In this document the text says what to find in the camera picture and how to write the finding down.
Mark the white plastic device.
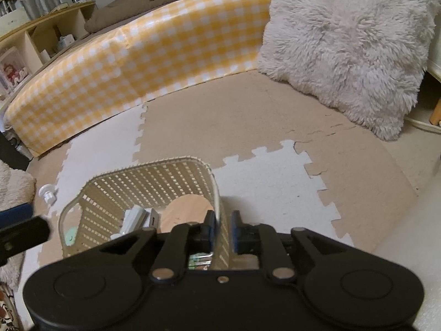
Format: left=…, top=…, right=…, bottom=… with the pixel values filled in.
left=111, top=205, right=147, bottom=240

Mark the wooden furniture leg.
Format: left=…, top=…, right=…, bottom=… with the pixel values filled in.
left=428, top=98, right=441, bottom=125

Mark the boxed doll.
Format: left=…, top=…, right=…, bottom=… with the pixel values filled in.
left=0, top=46, right=31, bottom=96

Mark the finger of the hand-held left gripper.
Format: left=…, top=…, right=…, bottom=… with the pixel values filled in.
left=0, top=215, right=53, bottom=267
left=0, top=204, right=34, bottom=229

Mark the yellow checkered padded bumper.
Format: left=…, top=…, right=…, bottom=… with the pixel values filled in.
left=3, top=0, right=276, bottom=159

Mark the white suction hook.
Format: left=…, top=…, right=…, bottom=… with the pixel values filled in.
left=39, top=184, right=57, bottom=203

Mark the round frog print coaster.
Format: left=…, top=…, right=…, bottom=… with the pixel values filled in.
left=160, top=195, right=216, bottom=233

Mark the cream plastic lattice basket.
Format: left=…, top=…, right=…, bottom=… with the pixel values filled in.
left=58, top=156, right=231, bottom=270

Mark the small white teal item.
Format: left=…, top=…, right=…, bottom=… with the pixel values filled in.
left=57, top=34, right=75, bottom=51

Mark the patterned cloth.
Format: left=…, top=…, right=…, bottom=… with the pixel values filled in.
left=0, top=283, right=22, bottom=331

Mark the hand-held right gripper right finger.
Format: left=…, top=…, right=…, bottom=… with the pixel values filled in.
left=232, top=210, right=345, bottom=281

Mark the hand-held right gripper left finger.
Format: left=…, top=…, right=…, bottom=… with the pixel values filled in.
left=103, top=210, right=216, bottom=281

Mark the white cable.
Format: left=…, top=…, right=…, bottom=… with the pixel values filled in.
left=405, top=116, right=441, bottom=132

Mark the beige foam mat tile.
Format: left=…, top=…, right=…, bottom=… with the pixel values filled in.
left=294, top=124, right=420, bottom=251
left=136, top=69, right=359, bottom=166

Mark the beige fluffy blanket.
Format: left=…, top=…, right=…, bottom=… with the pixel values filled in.
left=0, top=160, right=37, bottom=290

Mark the brown bedding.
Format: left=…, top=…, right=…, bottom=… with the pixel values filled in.
left=84, top=0, right=278, bottom=34

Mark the white fluffy pillow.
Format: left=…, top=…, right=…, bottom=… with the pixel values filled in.
left=258, top=0, right=436, bottom=142

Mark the wooden cubby shelf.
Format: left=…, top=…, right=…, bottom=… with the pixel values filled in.
left=0, top=2, right=97, bottom=103

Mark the white foam mat tile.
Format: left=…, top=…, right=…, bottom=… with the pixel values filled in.
left=210, top=140, right=353, bottom=249
left=24, top=105, right=147, bottom=269

